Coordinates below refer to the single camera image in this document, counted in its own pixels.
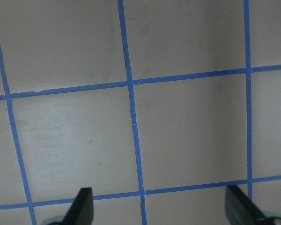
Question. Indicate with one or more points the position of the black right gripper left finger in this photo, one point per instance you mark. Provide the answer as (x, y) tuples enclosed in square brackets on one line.
[(81, 211)]

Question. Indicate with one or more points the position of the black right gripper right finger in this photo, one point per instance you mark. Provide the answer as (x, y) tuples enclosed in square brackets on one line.
[(240, 210)]

